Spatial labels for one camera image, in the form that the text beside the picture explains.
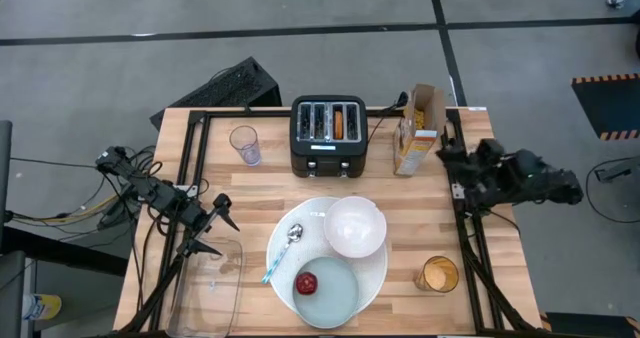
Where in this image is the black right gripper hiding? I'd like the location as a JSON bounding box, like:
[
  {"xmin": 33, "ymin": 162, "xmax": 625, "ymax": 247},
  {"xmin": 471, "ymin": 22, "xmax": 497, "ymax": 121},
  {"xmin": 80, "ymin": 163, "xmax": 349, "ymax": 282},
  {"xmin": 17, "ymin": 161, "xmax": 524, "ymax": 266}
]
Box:
[{"xmin": 435, "ymin": 140, "xmax": 494, "ymax": 189}]

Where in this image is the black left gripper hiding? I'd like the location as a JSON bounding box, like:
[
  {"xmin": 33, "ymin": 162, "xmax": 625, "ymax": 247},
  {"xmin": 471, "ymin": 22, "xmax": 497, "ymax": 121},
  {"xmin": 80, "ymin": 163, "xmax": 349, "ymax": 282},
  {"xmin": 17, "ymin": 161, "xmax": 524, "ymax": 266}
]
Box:
[{"xmin": 169, "ymin": 195, "xmax": 241, "ymax": 258}]

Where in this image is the spoon with pale blue handle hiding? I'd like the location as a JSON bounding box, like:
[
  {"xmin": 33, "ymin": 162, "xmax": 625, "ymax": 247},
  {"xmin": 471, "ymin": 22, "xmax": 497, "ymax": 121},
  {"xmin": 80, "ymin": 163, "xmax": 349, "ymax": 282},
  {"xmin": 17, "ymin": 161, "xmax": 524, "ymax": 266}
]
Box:
[{"xmin": 260, "ymin": 223, "xmax": 305, "ymax": 285}]

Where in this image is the red apple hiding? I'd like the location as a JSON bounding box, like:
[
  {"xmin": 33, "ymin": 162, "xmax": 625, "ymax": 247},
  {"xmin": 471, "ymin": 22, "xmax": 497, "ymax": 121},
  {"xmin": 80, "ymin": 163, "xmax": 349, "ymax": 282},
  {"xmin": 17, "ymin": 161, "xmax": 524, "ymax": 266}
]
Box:
[{"xmin": 294, "ymin": 271, "xmax": 320, "ymax": 296}]

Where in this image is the open cereal box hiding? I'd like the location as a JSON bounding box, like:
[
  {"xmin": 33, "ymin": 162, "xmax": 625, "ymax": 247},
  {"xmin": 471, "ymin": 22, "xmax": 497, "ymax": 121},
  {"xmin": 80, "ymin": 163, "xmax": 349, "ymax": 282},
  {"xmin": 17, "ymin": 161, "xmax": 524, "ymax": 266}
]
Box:
[{"xmin": 392, "ymin": 83, "xmax": 448, "ymax": 177}]

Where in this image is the clear plastic container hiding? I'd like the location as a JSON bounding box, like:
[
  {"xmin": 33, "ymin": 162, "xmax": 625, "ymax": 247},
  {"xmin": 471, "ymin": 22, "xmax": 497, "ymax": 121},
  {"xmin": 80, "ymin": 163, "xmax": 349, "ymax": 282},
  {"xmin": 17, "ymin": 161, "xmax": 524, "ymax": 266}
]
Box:
[{"xmin": 166, "ymin": 236, "xmax": 244, "ymax": 338}]

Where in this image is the clear plastic cup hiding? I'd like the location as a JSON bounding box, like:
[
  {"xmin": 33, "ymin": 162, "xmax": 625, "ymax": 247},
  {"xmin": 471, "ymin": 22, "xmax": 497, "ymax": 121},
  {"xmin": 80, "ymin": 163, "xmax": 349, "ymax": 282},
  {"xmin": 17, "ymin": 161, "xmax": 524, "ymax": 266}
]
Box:
[{"xmin": 228, "ymin": 124, "xmax": 263, "ymax": 168}]

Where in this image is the large white plate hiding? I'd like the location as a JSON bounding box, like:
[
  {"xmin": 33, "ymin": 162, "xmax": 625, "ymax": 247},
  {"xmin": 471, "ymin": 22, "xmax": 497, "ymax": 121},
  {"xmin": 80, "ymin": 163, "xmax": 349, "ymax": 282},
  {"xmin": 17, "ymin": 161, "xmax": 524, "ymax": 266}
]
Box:
[{"xmin": 265, "ymin": 196, "xmax": 389, "ymax": 319}]

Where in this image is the white bowl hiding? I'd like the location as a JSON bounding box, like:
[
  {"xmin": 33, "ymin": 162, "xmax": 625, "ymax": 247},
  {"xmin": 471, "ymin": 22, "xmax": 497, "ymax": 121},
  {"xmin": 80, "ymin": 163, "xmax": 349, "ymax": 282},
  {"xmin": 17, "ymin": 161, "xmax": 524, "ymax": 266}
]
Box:
[{"xmin": 323, "ymin": 195, "xmax": 388, "ymax": 259}]

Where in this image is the amber glass of juice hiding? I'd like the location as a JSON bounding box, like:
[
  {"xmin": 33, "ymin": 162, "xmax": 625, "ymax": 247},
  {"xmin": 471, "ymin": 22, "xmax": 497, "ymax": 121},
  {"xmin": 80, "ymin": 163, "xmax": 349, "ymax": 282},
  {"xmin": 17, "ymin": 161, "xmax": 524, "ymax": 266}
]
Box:
[{"xmin": 413, "ymin": 255, "xmax": 460, "ymax": 294}]

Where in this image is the black four-slot toaster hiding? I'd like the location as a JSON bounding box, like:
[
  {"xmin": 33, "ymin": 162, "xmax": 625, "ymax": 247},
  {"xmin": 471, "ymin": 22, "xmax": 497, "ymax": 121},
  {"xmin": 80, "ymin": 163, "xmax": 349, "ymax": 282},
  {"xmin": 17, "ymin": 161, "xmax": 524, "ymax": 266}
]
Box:
[{"xmin": 289, "ymin": 94, "xmax": 370, "ymax": 179}]

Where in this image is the small pale blue plate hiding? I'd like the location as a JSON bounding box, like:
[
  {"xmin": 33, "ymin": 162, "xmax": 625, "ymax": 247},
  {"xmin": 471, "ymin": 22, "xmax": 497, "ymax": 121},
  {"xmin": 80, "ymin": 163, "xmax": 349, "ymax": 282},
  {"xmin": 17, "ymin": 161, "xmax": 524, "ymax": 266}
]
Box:
[{"xmin": 292, "ymin": 255, "xmax": 360, "ymax": 330}]

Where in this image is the black mesh computer case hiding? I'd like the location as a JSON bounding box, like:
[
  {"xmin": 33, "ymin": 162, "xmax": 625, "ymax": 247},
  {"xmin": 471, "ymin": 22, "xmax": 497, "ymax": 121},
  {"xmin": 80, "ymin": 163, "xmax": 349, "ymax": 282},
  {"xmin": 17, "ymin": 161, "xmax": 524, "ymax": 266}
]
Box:
[{"xmin": 149, "ymin": 56, "xmax": 283, "ymax": 129}]

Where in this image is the black floor beam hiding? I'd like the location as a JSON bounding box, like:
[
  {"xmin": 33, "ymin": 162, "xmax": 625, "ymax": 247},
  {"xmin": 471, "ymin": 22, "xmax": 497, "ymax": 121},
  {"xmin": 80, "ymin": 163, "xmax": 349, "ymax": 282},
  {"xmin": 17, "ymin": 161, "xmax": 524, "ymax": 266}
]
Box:
[{"xmin": 0, "ymin": 225, "xmax": 129, "ymax": 278}]

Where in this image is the black hazard-striped mat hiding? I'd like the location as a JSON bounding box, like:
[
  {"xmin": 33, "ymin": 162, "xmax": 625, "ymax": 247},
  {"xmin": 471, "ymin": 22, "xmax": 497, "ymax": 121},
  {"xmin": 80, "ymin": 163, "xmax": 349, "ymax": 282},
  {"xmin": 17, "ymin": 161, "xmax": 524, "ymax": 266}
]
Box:
[
  {"xmin": 539, "ymin": 311, "xmax": 640, "ymax": 338},
  {"xmin": 571, "ymin": 73, "xmax": 640, "ymax": 142}
]

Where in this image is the grey power adapter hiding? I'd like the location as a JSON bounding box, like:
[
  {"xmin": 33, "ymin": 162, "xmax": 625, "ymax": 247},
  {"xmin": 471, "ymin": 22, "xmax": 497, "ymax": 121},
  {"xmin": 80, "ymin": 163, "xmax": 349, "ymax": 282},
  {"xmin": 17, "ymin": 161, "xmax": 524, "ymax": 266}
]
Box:
[{"xmin": 594, "ymin": 160, "xmax": 634, "ymax": 183}]

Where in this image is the white and yellow bottle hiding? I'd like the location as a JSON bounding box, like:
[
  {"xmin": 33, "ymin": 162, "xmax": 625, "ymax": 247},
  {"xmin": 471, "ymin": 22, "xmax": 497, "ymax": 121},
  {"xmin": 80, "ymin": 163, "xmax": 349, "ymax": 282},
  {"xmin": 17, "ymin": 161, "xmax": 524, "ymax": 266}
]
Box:
[{"xmin": 21, "ymin": 292, "xmax": 63, "ymax": 322}]

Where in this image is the grey panel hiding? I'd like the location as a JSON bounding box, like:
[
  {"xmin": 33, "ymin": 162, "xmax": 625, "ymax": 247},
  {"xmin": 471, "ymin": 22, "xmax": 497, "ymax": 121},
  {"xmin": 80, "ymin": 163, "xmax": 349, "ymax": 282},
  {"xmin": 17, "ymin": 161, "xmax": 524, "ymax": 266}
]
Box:
[{"xmin": 0, "ymin": 120, "xmax": 14, "ymax": 252}]

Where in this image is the black toaster power cord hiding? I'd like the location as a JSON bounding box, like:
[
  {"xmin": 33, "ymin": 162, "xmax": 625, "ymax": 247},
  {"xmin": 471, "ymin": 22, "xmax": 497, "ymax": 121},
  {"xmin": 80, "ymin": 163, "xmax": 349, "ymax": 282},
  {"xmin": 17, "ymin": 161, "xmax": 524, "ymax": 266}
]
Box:
[{"xmin": 367, "ymin": 91, "xmax": 410, "ymax": 144}]

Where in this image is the yellow cable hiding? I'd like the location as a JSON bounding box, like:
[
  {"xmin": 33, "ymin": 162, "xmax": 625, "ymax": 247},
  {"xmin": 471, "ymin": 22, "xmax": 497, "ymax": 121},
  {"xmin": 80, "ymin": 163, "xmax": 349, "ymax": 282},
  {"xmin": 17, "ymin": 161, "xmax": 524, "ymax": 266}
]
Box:
[{"xmin": 9, "ymin": 195, "xmax": 119, "ymax": 225}]

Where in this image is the black floor cable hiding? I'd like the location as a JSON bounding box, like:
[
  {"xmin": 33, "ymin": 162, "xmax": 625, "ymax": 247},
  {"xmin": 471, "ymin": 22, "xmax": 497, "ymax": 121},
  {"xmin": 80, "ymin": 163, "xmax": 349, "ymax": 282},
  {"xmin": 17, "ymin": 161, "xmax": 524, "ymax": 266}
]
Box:
[{"xmin": 587, "ymin": 158, "xmax": 640, "ymax": 224}]

